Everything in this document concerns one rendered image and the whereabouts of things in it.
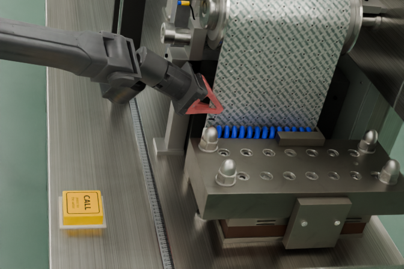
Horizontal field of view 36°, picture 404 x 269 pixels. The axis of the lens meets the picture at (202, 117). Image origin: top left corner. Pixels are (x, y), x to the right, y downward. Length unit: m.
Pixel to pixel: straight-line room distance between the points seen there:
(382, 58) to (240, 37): 0.30
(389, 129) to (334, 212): 0.48
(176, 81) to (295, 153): 0.27
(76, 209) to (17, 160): 1.60
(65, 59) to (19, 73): 2.33
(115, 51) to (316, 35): 0.37
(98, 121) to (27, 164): 1.33
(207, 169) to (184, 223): 0.13
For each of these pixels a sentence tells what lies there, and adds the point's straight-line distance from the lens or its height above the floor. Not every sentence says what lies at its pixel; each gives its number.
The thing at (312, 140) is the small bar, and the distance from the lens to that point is 1.22.
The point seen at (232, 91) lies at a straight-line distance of 1.17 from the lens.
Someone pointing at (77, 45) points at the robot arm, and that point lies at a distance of 0.99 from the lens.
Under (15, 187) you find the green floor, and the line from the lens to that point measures 2.59.
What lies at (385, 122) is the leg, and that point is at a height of 0.96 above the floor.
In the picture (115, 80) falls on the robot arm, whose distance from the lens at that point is 1.03.
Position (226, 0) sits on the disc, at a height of 1.29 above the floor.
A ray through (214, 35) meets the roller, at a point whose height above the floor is 1.21.
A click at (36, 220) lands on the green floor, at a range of 2.45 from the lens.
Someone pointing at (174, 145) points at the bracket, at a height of 0.92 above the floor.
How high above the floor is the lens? 1.70
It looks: 33 degrees down
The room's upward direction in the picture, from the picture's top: 12 degrees clockwise
